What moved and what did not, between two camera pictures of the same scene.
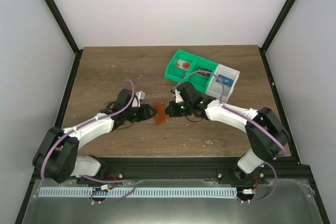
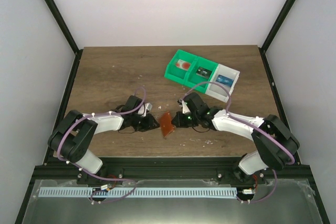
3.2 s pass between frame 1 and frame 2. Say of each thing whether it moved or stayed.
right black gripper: moved
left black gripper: moved
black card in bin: stayed
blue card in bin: stayed
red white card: stayed
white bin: stayed
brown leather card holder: moved
